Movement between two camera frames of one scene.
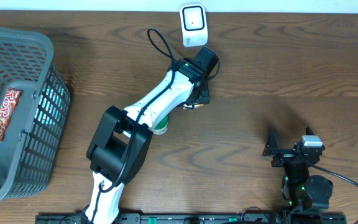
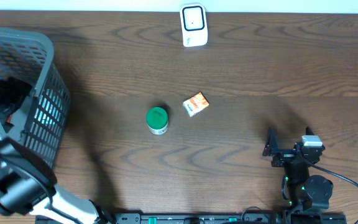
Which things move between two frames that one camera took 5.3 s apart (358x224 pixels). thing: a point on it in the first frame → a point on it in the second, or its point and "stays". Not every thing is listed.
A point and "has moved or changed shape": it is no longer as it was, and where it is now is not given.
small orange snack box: x=187 y=106 has moved or changed shape
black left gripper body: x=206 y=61 → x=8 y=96
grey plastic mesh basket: x=20 y=165 stays
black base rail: x=261 y=218 stays
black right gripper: x=272 y=148 stays
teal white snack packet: x=51 y=105 stays
